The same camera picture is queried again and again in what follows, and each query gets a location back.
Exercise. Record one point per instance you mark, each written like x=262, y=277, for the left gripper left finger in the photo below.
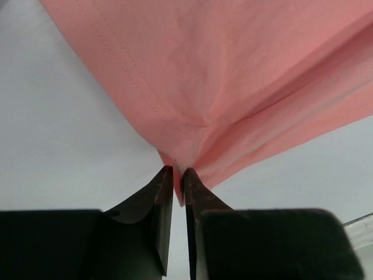
x=128, y=241

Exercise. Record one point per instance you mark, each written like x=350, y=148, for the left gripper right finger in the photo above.
x=225, y=243

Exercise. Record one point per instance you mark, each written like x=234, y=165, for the pink t-shirt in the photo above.
x=221, y=85

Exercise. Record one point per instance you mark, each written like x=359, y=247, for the aluminium table edge rail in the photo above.
x=362, y=218

